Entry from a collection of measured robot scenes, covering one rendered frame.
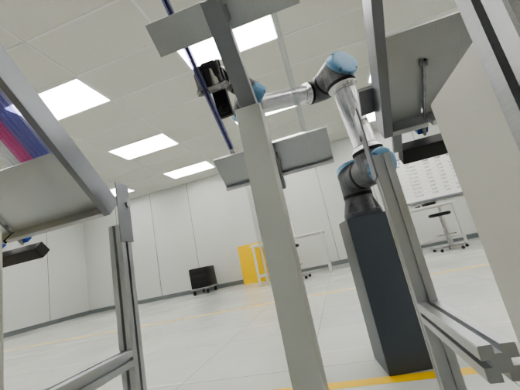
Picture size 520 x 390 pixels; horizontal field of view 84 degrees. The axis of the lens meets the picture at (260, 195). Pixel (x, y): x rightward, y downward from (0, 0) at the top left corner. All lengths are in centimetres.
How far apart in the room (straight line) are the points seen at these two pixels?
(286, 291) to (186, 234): 777
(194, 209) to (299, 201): 290
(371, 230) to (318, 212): 621
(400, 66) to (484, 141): 40
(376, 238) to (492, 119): 87
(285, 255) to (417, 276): 27
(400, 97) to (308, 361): 59
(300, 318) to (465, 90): 45
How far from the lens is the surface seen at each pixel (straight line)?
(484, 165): 38
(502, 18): 24
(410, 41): 73
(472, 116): 38
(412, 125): 75
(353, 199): 122
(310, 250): 734
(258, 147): 65
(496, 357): 47
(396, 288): 120
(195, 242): 820
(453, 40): 77
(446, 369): 74
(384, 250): 118
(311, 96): 132
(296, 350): 63
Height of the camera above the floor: 47
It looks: 13 degrees up
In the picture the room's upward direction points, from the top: 12 degrees counter-clockwise
